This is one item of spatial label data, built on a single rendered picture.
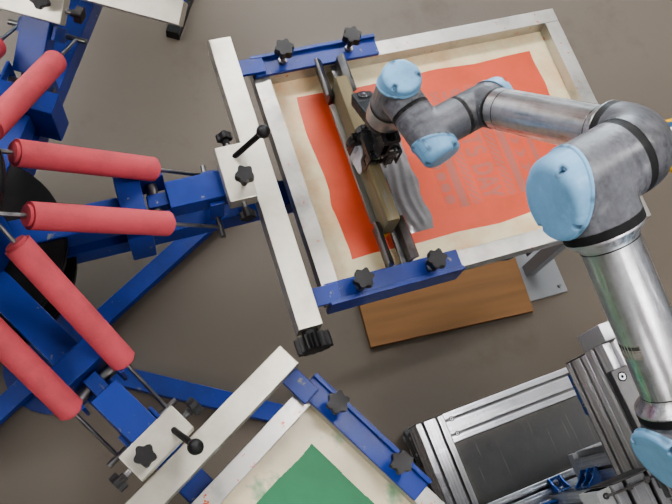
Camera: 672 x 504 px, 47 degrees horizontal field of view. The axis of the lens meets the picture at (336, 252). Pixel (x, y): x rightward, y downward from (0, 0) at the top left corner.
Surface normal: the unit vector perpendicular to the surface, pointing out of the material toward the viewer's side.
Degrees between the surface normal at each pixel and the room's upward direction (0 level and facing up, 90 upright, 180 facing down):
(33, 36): 32
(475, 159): 0
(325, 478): 0
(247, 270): 0
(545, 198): 87
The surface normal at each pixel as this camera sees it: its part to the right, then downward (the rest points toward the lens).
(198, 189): 0.15, -0.35
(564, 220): -0.88, 0.34
